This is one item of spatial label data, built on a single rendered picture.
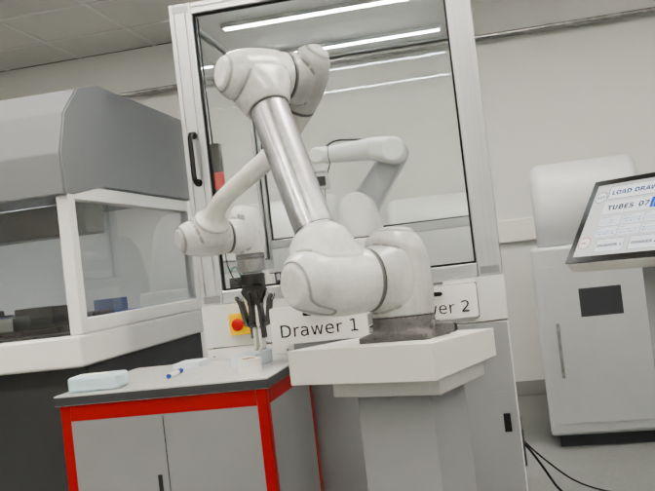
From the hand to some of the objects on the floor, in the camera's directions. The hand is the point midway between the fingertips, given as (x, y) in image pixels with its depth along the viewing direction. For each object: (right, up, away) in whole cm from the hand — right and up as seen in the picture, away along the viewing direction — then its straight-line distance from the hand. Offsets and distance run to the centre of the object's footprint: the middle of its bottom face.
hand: (259, 338), depth 265 cm
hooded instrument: (-127, -101, +85) cm, 183 cm away
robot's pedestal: (+50, -77, -56) cm, 107 cm away
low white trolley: (-11, -86, -4) cm, 86 cm away
